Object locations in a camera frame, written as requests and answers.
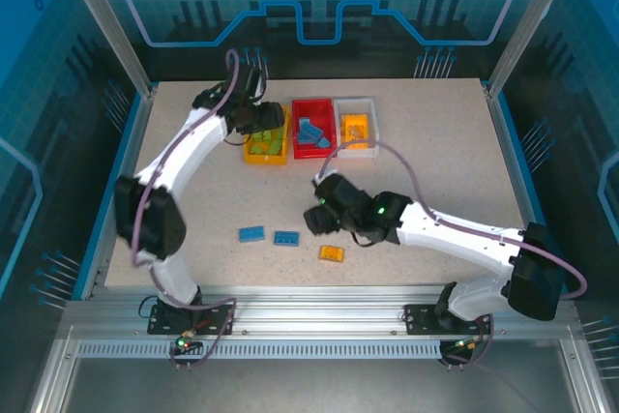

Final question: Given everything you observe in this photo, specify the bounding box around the right power connector with LED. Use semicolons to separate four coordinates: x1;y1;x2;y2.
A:
452;335;486;354

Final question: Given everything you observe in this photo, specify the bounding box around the thin black cable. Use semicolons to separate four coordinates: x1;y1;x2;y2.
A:
138;295;159;323

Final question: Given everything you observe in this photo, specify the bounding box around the left power connector with LED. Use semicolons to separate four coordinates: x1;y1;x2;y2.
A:
176;330;203;352

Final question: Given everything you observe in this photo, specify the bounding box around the aluminium left corner post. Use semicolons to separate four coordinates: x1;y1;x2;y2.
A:
52;0;157;100

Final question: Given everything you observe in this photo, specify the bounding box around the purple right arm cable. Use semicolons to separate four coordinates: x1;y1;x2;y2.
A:
316;139;589;367

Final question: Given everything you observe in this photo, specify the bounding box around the power connector with led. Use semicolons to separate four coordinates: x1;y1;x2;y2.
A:
176;330;203;352
452;335;486;354

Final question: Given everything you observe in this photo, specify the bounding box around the blue right table rail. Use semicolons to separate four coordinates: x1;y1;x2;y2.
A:
492;88;551;240

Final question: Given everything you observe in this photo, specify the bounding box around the slotted cable duct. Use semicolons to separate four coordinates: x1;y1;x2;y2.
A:
76;339;444;361

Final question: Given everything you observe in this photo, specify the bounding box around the aluminium front rail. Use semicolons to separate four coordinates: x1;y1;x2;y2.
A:
62;284;584;339

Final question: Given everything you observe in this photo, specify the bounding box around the blue table rail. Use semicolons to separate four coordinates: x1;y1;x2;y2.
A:
72;86;159;301
492;88;551;240

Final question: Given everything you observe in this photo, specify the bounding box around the yellow plastic bin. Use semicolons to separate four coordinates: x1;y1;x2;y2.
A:
243;105;293;166

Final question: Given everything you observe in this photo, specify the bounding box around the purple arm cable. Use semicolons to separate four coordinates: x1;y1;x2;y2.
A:
316;139;589;367
131;48;243;369

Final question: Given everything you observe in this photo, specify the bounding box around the aluminium corner post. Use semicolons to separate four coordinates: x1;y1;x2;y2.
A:
52;0;157;100
485;0;577;101

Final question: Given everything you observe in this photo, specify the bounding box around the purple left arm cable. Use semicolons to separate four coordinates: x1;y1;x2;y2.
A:
131;48;243;369

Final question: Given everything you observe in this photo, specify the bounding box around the blue left table rail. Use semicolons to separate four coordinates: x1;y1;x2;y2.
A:
72;86;159;301

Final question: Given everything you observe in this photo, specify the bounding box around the red plastic bin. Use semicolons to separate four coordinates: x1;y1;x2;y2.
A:
290;98;339;162

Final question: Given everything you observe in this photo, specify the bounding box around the aluminium lower frame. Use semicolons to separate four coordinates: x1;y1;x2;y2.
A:
26;325;604;413

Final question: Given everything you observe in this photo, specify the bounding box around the aluminium right corner post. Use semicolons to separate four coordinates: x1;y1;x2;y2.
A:
485;0;577;101

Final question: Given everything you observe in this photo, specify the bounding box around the white plastic bin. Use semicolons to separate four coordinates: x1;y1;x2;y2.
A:
333;97;380;161

